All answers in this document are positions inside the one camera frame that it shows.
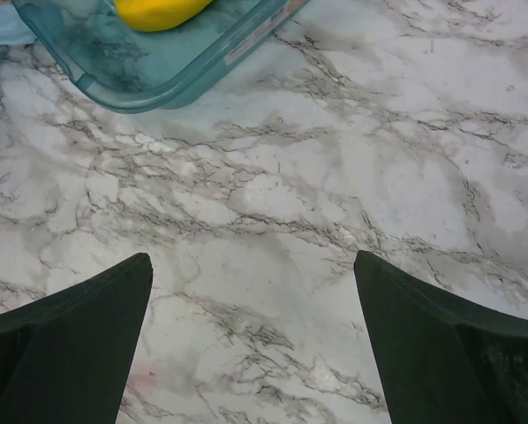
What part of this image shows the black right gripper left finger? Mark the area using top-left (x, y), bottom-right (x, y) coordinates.
top-left (0, 253), bottom-right (153, 423)

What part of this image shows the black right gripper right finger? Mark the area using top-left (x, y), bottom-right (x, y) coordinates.
top-left (354, 251), bottom-right (528, 423)

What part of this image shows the teal transparent plastic tray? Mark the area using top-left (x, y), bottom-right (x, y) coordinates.
top-left (13, 1), bottom-right (304, 114)

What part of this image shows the yellow fake banana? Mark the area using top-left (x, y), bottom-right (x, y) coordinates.
top-left (114, 0), bottom-right (213, 33)

